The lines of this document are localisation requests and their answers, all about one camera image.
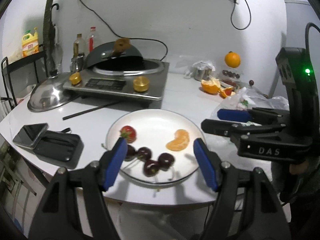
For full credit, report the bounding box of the hanging black cable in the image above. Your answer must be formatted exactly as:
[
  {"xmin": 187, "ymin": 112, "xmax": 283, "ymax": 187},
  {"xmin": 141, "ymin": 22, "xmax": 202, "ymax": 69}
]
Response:
[{"xmin": 229, "ymin": 0, "xmax": 252, "ymax": 30}]

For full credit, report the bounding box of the dark cherry with stem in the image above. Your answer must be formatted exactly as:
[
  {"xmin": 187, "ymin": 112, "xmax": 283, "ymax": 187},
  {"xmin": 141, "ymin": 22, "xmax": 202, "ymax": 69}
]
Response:
[{"xmin": 137, "ymin": 147, "xmax": 152, "ymax": 161}]

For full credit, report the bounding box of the black wok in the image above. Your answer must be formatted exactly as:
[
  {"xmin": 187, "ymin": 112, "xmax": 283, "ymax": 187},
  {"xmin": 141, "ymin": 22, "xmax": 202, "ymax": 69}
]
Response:
[{"xmin": 85, "ymin": 38, "xmax": 145, "ymax": 71}]

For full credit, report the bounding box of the oil bottle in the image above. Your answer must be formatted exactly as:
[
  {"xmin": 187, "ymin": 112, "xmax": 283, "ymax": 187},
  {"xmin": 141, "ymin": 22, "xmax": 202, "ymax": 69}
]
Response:
[{"xmin": 73, "ymin": 34, "xmax": 86, "ymax": 57}]

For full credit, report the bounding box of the steel pot lid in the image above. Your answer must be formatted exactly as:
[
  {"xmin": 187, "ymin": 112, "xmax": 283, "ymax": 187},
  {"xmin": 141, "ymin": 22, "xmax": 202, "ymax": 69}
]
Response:
[{"xmin": 27, "ymin": 73, "xmax": 78, "ymax": 112}]

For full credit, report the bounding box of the glass fruit container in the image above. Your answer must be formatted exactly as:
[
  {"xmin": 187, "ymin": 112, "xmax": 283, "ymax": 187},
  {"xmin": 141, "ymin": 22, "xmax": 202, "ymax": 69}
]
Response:
[{"xmin": 219, "ymin": 67, "xmax": 243, "ymax": 86}]

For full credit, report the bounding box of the black power cable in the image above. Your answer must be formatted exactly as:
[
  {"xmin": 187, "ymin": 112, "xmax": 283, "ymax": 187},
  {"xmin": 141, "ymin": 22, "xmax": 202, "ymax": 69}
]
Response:
[{"xmin": 78, "ymin": 0, "xmax": 169, "ymax": 62}]

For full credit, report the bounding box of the orange segment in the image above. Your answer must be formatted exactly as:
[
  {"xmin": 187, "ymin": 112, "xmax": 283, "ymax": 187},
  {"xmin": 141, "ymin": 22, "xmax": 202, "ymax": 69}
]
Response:
[{"xmin": 166, "ymin": 129, "xmax": 190, "ymax": 152}]

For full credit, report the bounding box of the black metal rack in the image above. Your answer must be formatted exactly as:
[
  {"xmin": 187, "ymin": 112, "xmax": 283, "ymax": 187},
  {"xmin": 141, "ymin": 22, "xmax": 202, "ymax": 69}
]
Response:
[{"xmin": 1, "ymin": 51, "xmax": 48, "ymax": 110}]

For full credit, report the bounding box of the grey refrigerator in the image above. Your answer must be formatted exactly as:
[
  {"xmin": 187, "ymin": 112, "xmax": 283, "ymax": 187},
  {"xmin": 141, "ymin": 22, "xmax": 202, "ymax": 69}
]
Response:
[{"xmin": 268, "ymin": 0, "xmax": 319, "ymax": 98}]

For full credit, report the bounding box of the orange peel piece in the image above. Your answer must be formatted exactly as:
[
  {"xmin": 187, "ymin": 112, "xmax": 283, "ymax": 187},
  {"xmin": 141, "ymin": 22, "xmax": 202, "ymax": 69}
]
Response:
[{"xmin": 220, "ymin": 87, "xmax": 235, "ymax": 99}]

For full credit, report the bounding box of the small crumpled plastic bag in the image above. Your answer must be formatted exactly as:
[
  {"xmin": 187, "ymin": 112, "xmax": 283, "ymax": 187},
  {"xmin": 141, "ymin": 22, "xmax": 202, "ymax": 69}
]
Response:
[{"xmin": 184, "ymin": 60, "xmax": 216, "ymax": 81}]

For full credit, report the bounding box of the black chopstick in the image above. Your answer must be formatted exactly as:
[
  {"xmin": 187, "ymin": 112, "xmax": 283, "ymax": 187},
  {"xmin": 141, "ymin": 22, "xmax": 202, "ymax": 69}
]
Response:
[{"xmin": 62, "ymin": 101, "xmax": 122, "ymax": 121}]

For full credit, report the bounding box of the smartphone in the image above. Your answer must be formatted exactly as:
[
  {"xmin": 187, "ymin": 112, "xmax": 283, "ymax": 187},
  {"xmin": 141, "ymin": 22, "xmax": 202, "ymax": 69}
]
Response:
[{"xmin": 12, "ymin": 123, "xmax": 49, "ymax": 150}]

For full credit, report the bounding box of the small steel lidded pot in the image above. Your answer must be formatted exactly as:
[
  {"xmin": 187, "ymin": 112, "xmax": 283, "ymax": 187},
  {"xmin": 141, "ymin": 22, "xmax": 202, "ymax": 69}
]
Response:
[{"xmin": 236, "ymin": 80, "xmax": 269, "ymax": 99}]

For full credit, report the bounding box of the white round plate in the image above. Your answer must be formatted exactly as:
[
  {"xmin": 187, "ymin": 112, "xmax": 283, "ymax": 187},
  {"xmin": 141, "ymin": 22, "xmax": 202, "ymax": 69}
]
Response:
[{"xmin": 105, "ymin": 109, "xmax": 204, "ymax": 185}]

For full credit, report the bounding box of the yellow detergent bottle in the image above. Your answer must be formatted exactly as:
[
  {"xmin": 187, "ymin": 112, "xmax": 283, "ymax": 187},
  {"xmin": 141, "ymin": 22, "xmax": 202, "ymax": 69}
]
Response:
[{"xmin": 22, "ymin": 27, "xmax": 39, "ymax": 58}]

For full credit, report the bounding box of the induction cooker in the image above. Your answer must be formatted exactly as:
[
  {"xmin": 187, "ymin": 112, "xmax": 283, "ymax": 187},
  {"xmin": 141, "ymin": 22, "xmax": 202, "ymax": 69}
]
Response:
[{"xmin": 63, "ymin": 59, "xmax": 169, "ymax": 102}]

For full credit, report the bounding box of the red strawberry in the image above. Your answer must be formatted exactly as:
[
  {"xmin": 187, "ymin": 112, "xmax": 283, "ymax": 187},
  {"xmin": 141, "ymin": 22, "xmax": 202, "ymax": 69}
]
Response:
[{"xmin": 120, "ymin": 126, "xmax": 137, "ymax": 144}]

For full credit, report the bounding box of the black umbrella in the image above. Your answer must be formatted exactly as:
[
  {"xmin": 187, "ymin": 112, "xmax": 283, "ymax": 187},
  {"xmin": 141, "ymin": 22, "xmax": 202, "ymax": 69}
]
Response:
[{"xmin": 49, "ymin": 3, "xmax": 63, "ymax": 76}]

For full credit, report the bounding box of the black pouch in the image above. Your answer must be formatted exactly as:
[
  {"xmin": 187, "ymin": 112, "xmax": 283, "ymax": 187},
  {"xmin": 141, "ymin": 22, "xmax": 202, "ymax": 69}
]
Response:
[{"xmin": 33, "ymin": 131, "xmax": 84, "ymax": 169}]

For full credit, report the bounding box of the printed clear plastic bag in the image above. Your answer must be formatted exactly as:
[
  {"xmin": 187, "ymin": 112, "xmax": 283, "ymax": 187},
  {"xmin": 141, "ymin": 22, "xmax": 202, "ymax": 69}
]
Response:
[{"xmin": 210, "ymin": 87, "xmax": 289, "ymax": 123}]

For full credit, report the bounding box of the red cap sauce bottle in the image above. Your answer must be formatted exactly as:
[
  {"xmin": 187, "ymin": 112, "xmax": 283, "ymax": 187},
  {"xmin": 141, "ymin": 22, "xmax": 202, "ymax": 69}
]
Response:
[{"xmin": 87, "ymin": 27, "xmax": 101, "ymax": 52}]

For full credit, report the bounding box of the peeled orange half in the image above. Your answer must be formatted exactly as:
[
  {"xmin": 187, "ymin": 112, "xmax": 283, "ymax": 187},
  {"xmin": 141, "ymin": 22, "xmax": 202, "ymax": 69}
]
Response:
[{"xmin": 201, "ymin": 77, "xmax": 221, "ymax": 95}]

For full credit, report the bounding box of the whole orange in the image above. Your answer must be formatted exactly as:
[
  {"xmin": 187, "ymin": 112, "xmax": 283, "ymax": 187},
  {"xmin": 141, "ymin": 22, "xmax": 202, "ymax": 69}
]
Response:
[{"xmin": 225, "ymin": 51, "xmax": 241, "ymax": 68}]

